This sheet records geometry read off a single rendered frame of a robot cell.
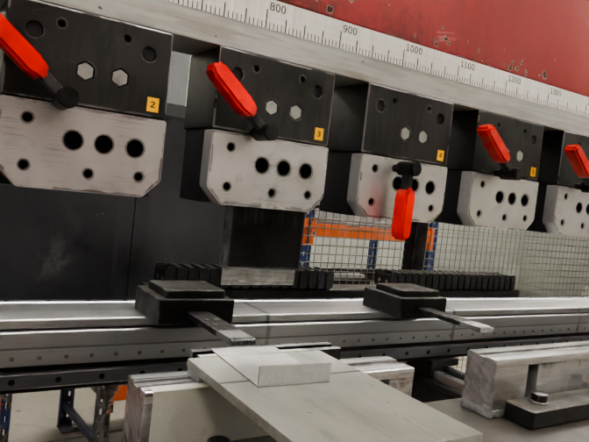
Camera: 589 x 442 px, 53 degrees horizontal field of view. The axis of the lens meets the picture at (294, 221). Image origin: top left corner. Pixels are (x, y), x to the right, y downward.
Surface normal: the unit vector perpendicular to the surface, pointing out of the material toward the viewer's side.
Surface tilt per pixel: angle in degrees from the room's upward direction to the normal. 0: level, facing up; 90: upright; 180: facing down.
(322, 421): 0
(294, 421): 0
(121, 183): 90
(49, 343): 90
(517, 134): 90
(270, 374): 90
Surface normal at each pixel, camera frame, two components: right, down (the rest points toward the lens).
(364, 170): 0.53, 0.11
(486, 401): -0.84, -0.07
